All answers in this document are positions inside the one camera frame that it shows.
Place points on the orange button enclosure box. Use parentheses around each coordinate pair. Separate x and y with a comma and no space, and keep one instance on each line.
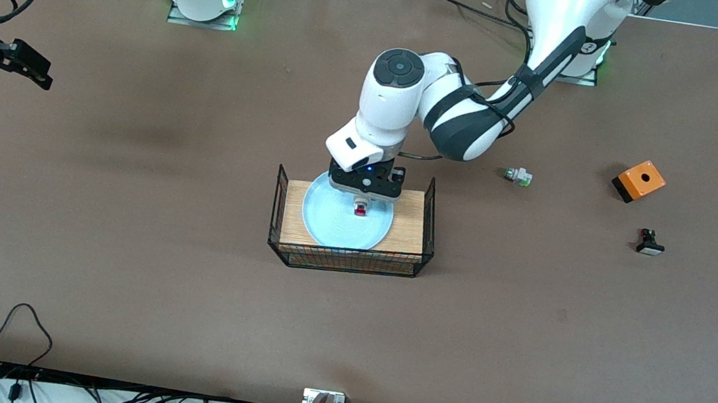
(641,180)

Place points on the black square white-capped button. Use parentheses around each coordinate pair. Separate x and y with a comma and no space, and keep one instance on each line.
(649,245)

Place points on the wooden board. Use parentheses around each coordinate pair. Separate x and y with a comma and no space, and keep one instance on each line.
(407,229)

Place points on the red push button switch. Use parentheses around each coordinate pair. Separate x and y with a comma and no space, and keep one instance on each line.
(361,210)

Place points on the light blue round plate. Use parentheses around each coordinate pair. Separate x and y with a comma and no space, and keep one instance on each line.
(342,227)

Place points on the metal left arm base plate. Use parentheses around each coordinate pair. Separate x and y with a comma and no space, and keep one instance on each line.
(583,80)

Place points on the green push button switch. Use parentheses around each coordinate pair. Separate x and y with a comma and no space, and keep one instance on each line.
(519,177)

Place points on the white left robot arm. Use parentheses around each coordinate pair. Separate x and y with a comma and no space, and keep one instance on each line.
(563,20)

